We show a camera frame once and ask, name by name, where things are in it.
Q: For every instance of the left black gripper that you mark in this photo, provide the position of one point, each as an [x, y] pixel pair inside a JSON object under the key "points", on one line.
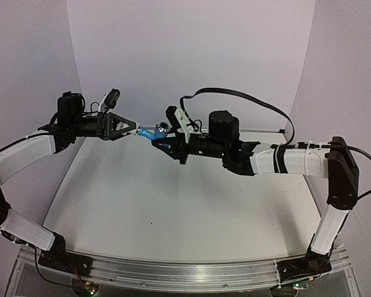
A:
{"points": [[106, 123]]}

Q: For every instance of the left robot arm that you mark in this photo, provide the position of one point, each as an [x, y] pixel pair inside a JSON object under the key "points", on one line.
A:
{"points": [[69, 122]]}

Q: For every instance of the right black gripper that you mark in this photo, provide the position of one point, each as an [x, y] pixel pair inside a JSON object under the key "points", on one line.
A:
{"points": [[173, 145]]}

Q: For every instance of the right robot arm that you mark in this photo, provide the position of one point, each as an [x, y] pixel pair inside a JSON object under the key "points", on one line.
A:
{"points": [[332, 161]]}

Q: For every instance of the blue water faucet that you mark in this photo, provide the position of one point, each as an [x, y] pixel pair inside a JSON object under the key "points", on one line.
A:
{"points": [[154, 133]]}

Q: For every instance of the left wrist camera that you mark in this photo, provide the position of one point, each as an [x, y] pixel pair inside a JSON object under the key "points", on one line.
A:
{"points": [[109, 101]]}

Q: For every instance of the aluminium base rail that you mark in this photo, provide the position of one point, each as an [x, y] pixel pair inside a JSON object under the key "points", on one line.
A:
{"points": [[191, 277]]}

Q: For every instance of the circuit board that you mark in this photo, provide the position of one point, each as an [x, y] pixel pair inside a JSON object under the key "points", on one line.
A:
{"points": [[85, 288], [301, 285]]}

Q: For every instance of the right circuit board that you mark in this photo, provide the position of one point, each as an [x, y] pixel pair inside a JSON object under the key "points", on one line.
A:
{"points": [[301, 285]]}

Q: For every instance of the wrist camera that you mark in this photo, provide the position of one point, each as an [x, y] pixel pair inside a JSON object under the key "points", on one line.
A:
{"points": [[109, 101], [179, 122]]}

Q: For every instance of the left circuit board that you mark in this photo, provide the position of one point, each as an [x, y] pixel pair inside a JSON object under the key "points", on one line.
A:
{"points": [[85, 288]]}

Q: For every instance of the white plastic pipe fitting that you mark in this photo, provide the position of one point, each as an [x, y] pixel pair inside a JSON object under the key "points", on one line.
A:
{"points": [[127, 129]]}

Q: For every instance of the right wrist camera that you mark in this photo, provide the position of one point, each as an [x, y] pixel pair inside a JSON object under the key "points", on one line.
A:
{"points": [[179, 122]]}

